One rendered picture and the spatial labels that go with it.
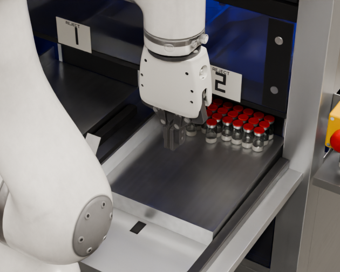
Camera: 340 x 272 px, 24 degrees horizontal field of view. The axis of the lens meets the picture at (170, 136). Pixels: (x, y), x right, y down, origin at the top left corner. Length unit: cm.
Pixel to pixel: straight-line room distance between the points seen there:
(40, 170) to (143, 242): 56
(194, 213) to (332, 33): 38
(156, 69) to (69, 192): 34
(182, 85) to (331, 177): 48
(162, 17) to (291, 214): 65
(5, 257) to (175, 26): 36
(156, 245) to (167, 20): 44
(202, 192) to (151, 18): 47
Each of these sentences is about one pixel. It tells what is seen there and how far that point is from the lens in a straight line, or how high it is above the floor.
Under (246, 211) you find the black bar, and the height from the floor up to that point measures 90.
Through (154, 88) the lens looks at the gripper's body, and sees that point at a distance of 112.
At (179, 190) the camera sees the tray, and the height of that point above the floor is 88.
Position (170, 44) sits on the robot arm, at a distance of 105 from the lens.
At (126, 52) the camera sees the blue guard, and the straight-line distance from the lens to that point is 156.
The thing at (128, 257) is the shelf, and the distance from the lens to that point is 130.
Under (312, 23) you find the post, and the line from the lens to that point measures 132.
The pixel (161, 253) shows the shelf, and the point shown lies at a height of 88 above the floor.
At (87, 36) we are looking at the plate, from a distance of 160.
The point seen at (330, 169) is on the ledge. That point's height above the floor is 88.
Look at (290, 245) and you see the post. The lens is 161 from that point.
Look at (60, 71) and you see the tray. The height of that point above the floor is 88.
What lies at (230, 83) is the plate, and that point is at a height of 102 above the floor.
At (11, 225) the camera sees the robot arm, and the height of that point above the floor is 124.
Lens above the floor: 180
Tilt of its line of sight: 36 degrees down
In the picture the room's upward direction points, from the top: straight up
